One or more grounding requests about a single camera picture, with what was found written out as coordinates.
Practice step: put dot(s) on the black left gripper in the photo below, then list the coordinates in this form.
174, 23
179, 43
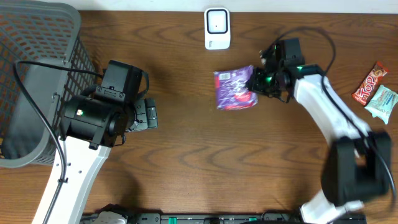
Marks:
149, 112

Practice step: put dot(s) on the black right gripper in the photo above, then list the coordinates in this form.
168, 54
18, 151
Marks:
257, 83

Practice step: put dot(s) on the red purple snack packet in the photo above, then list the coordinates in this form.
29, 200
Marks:
231, 90

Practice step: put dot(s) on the orange brown snack bar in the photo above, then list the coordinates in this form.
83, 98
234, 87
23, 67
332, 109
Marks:
368, 85

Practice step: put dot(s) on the light teal wipes packet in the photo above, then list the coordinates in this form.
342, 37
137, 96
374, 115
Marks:
382, 103

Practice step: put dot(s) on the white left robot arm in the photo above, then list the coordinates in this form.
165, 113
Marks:
88, 130

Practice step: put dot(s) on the white barcode scanner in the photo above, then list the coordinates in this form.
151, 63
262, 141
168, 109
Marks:
217, 28

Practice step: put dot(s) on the grey plastic mesh basket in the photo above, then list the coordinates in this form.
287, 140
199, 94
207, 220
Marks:
54, 66

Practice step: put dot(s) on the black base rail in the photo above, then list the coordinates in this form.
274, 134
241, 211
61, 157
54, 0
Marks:
156, 218

